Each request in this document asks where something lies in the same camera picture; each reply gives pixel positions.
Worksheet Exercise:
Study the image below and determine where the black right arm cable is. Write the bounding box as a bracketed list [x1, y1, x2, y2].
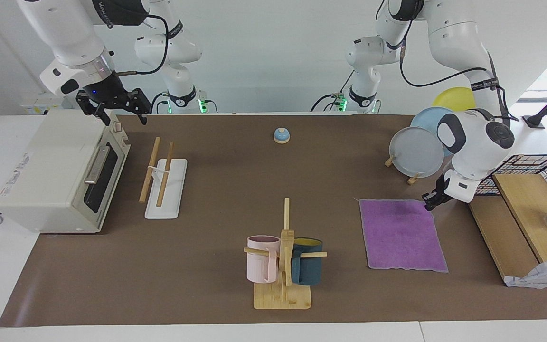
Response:
[107, 14, 170, 76]

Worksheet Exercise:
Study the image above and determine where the wooden plate rack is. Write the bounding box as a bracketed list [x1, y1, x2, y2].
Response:
[385, 157, 421, 185]

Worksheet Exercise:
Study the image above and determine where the wooden mug tree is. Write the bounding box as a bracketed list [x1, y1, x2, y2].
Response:
[244, 198, 328, 310]

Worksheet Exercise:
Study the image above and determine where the white patterned paper sheet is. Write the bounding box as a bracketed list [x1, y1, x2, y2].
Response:
[504, 256, 547, 289]

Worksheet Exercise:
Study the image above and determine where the yellow plate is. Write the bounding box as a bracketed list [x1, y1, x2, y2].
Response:
[433, 87, 477, 112]

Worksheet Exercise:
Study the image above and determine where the grey plate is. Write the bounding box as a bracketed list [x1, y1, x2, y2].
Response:
[389, 126, 445, 179]

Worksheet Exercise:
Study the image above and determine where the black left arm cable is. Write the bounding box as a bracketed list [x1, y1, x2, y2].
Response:
[399, 43, 497, 88]

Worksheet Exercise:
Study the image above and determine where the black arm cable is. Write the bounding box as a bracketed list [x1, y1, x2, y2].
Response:
[107, 14, 170, 76]
[399, 43, 497, 88]

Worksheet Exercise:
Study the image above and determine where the pink mug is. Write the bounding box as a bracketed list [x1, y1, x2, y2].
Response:
[247, 236, 281, 284]

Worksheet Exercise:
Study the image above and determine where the white power strip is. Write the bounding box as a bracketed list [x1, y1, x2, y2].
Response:
[21, 92, 72, 115]

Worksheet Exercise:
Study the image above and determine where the beige toaster oven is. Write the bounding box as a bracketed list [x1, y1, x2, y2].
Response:
[0, 110, 131, 234]

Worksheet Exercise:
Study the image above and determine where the brown table mat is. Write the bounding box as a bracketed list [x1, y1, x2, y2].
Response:
[0, 113, 547, 328]

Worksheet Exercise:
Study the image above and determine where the white wooden-bar towel rack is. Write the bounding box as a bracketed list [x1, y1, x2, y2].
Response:
[139, 137, 188, 220]

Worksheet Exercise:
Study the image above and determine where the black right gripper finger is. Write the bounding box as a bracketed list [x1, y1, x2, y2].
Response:
[129, 88, 151, 125]
[76, 93, 112, 126]

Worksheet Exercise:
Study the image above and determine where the purple and grey towel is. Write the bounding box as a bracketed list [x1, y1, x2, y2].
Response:
[359, 199, 449, 273]

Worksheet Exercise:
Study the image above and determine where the black wire basket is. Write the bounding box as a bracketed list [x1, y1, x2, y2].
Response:
[475, 154, 547, 205]

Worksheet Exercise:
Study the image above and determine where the light blue plate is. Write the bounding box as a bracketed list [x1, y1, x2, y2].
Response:
[410, 107, 457, 157]

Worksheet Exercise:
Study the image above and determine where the dark teal mug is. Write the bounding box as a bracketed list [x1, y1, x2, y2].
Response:
[291, 238, 323, 286]

